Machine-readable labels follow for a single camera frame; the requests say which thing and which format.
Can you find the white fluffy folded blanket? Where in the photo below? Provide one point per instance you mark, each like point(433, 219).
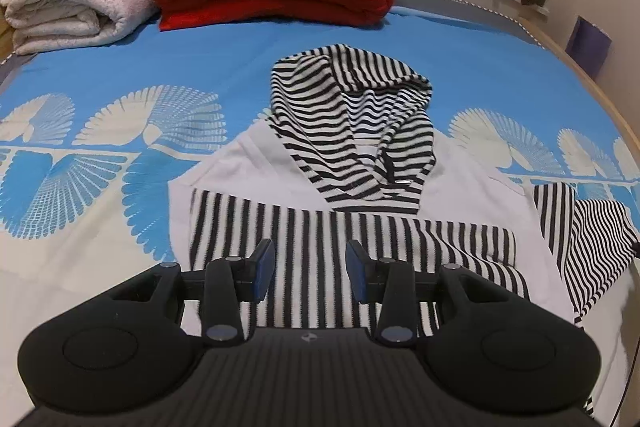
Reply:
point(75, 7)

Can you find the purple bag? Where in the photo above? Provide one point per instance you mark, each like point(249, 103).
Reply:
point(590, 47)

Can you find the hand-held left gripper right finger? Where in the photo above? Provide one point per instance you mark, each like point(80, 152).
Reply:
point(356, 273)

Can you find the blue printed bed sheet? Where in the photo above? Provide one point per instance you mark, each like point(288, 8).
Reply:
point(460, 57)

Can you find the black white striped hoodie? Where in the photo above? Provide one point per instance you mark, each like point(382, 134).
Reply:
point(310, 132)

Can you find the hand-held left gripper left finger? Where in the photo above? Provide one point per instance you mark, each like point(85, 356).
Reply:
point(262, 273)

